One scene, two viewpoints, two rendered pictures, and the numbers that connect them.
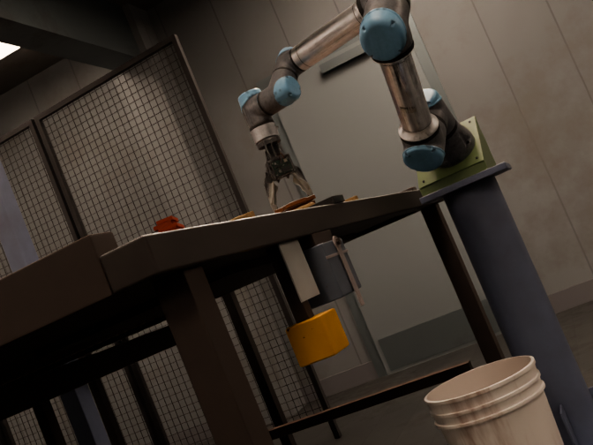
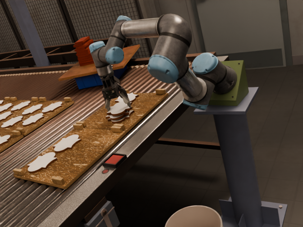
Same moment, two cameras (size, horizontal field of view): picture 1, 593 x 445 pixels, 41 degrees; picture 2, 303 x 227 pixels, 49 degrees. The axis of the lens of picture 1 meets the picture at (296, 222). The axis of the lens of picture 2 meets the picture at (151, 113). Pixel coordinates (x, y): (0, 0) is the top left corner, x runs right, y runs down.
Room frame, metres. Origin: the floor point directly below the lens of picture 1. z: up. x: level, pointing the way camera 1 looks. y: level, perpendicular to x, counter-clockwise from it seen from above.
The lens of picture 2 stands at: (0.81, -0.66, 1.63)
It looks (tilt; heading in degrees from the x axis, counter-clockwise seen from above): 24 degrees down; 18
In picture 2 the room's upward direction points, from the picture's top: 17 degrees counter-clockwise
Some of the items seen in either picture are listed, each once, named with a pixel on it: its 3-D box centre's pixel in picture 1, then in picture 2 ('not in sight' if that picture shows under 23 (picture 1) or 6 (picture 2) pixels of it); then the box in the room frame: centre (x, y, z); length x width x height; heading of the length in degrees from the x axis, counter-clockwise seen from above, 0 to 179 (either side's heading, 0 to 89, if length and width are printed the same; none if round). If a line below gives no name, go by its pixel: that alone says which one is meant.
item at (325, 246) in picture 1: (326, 275); (97, 223); (1.72, -0.01, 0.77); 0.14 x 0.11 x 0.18; 158
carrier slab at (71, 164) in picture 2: not in sight; (71, 153); (2.00, 0.16, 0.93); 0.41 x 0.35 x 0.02; 159
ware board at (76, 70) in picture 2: not in sight; (101, 61); (3.12, 0.37, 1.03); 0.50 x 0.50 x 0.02; 0
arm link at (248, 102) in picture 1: (256, 109); (99, 54); (2.27, -0.02, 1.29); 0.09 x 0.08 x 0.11; 52
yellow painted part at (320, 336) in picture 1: (302, 299); not in sight; (1.55, 0.05, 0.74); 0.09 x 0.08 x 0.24; 158
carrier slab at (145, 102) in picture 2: not in sight; (123, 110); (2.39, 0.01, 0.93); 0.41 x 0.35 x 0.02; 158
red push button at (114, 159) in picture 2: not in sight; (114, 160); (1.91, -0.08, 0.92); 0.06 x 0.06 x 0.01; 68
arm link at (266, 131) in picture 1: (266, 134); (105, 69); (2.27, -0.02, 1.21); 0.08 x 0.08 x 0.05
